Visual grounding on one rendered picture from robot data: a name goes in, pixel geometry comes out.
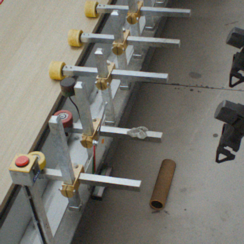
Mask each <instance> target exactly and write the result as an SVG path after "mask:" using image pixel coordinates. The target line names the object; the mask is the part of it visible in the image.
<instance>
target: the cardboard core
mask: <svg viewBox="0 0 244 244"><path fill-rule="evenodd" d="M175 166H176V164H175V162H174V161H173V160H170V159H165V160H163V162H162V165H161V167H160V170H159V173H158V176H157V180H156V183H155V186H154V190H153V193H152V196H151V200H150V206H151V207H152V208H154V209H157V210H160V209H163V208H164V206H165V202H166V199H167V195H168V192H169V189H170V185H171V181H172V178H173V173H174V170H175Z"/></svg>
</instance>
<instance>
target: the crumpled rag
mask: <svg viewBox="0 0 244 244"><path fill-rule="evenodd" d="M147 131H148V129H147V128H146V127H143V126H141V127H138V128H132V129H131V130H129V131H127V132H126V134H128V135H130V136H132V137H139V139H144V138H145V137H146V136H148V134H147V133H146V132H147Z"/></svg>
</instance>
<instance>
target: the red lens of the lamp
mask: <svg viewBox="0 0 244 244"><path fill-rule="evenodd" d="M60 82H61V81H60ZM75 84H76V83H74V84H73V85H71V86H69V87H63V86H61V85H60V87H61V90H62V91H63V92H71V91H73V90H74V85H75Z"/></svg>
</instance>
